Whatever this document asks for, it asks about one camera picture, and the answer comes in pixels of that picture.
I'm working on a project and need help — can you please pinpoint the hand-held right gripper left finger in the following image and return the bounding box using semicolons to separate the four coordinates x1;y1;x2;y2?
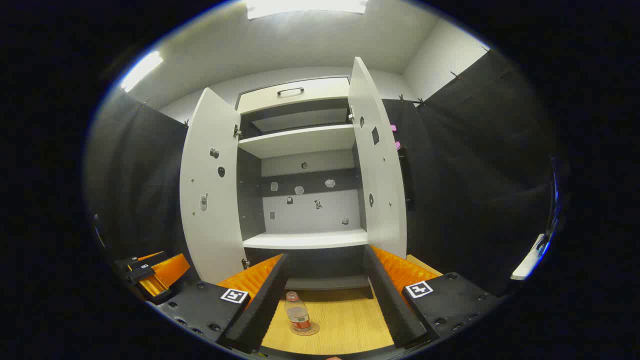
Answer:
150;252;291;355

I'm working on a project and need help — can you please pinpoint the black backdrop cloth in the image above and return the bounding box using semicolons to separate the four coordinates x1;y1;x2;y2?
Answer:
86;95;190;263
382;49;557;297

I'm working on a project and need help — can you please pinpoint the long ceiling light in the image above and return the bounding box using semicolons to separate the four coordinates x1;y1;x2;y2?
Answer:
120;51;164;93
245;0;369;21

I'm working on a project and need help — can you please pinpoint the white cabinet drawer front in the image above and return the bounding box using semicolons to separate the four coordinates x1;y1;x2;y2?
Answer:
237;76;351;115

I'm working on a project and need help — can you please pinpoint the clear plastic water bottle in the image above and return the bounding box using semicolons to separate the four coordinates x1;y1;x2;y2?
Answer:
285;291;313;335

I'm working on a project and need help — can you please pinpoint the round wooden coaster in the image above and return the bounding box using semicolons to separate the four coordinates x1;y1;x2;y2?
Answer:
290;322;321;337

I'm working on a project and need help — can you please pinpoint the white cabinet shelf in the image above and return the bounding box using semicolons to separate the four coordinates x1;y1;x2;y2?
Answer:
242;228;370;250
238;124;357;160

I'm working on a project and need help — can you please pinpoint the white cabinet door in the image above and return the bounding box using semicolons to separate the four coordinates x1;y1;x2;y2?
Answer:
179;87;246;285
347;56;408;259

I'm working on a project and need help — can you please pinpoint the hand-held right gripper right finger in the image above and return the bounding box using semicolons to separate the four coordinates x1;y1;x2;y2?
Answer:
362;244;503;350

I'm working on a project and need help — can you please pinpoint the white cabinet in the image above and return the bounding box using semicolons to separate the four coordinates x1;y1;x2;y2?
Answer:
235;76;375;301

